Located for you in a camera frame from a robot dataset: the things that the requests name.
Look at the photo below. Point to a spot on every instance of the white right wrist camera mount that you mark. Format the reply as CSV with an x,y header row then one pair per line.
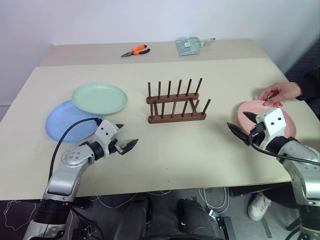
x,y
273,122

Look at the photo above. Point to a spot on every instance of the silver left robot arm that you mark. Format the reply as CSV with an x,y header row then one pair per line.
x,y
62,177

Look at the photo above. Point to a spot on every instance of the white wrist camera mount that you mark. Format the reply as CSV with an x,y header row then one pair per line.
x,y
273,122
106,131

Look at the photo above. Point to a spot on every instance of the white shoe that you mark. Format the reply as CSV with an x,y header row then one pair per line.
x,y
258,206

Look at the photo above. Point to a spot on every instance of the wooden dish rack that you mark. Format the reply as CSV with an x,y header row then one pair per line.
x,y
175,117

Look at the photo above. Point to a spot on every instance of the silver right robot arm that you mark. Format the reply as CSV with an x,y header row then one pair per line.
x,y
301,170

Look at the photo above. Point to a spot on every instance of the pink plate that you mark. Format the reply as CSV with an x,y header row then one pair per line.
x,y
246,123

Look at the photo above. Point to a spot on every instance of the black power box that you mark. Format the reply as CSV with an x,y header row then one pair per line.
x,y
226,227

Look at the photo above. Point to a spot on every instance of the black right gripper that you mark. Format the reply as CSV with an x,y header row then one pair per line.
x,y
257,135

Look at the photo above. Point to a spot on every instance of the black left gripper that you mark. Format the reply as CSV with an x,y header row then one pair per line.
x,y
117,147

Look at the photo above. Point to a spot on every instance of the person's bare hand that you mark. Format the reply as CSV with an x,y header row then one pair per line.
x,y
282,92

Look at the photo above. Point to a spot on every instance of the green plate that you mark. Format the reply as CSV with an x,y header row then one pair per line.
x,y
100,98

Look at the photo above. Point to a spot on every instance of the dark rounded shape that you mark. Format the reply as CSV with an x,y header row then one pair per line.
x,y
197,220
136,220

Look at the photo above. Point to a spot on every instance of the blue plate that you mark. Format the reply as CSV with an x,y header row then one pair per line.
x,y
67,125

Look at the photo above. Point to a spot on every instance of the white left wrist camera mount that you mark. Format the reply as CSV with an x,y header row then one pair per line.
x,y
106,131

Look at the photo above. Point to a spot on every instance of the person's dark sleeved forearm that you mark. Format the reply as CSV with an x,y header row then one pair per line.
x,y
311,85

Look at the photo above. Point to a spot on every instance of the clear plastic bag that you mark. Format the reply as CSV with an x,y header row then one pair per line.
x,y
188,46

